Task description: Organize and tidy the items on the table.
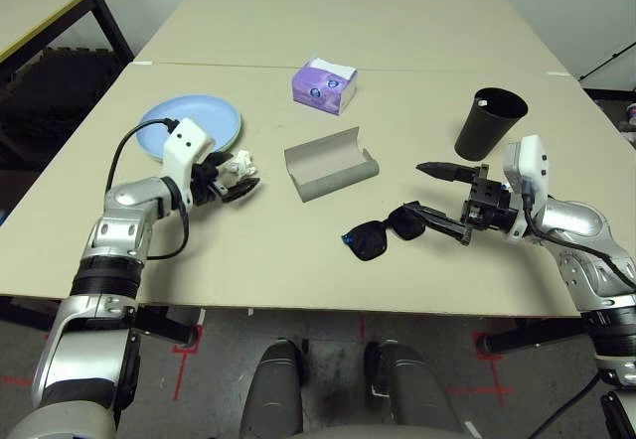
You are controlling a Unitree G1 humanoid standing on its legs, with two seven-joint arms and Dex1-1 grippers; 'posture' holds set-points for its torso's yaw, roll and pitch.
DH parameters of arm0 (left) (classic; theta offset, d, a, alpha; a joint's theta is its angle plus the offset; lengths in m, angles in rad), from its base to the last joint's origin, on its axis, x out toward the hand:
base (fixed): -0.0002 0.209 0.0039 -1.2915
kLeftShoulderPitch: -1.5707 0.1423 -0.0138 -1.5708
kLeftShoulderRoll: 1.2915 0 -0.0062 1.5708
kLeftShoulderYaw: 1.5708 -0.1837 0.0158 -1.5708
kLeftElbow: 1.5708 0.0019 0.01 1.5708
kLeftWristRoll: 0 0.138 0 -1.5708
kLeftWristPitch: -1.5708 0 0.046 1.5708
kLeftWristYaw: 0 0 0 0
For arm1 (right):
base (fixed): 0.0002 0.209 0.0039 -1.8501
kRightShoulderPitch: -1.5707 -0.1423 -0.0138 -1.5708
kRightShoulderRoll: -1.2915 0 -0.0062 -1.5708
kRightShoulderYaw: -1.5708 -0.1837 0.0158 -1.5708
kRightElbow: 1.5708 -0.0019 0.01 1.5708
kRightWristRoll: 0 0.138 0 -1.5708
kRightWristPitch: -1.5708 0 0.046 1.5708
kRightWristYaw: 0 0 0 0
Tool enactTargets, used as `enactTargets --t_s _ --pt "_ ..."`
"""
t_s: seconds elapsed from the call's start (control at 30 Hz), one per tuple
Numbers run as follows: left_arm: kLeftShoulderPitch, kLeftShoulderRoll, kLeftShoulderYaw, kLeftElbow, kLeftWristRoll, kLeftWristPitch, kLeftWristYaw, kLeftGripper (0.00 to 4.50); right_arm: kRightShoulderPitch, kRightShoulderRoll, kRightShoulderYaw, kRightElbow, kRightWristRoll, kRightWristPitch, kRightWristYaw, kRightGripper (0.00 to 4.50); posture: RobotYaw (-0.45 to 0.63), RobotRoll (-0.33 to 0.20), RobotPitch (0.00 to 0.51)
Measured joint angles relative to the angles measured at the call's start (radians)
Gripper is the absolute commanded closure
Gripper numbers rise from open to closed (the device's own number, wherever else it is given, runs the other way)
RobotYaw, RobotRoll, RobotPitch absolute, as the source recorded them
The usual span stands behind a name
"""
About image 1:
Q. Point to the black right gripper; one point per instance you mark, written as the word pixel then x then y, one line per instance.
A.
pixel 484 205

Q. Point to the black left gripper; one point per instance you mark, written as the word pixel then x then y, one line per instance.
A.
pixel 206 188

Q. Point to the white tissue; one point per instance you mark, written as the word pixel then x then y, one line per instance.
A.
pixel 241 166

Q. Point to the blue plate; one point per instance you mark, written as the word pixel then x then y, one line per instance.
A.
pixel 199 116

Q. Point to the black sunglasses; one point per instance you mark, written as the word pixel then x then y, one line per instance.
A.
pixel 370 243

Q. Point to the grey glasses case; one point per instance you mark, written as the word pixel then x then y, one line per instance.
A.
pixel 333 166

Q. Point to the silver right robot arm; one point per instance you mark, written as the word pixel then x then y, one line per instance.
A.
pixel 571 225

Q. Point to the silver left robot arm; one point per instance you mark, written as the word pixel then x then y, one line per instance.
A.
pixel 109 240

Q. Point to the black cup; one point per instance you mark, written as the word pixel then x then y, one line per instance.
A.
pixel 479 131

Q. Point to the purple tissue pack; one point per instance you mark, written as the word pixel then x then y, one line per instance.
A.
pixel 318 86

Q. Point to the white tape strip on table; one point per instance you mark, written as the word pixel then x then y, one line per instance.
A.
pixel 559 73
pixel 143 63

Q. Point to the black table foot bar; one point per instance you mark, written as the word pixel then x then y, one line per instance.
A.
pixel 531 337
pixel 159 325

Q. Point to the grey robot right leg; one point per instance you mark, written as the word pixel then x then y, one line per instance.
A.
pixel 412 389

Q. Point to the grey robot leg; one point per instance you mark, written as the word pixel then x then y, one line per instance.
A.
pixel 412 389
pixel 273 389

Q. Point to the purple and white paper cup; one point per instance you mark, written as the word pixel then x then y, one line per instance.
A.
pixel 632 111

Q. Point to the black tripod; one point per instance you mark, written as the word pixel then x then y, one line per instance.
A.
pixel 606 61

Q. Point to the grey robot left leg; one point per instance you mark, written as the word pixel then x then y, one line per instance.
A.
pixel 273 389

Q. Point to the white tape strip on floor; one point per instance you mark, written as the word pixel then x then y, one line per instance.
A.
pixel 469 427

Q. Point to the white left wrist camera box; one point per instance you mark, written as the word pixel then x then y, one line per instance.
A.
pixel 186 146

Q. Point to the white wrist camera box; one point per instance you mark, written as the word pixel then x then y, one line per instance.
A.
pixel 529 166
pixel 186 146

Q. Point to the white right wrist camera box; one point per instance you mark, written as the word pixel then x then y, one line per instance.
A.
pixel 529 166

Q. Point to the side table with black frame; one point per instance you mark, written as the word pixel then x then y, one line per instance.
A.
pixel 35 7

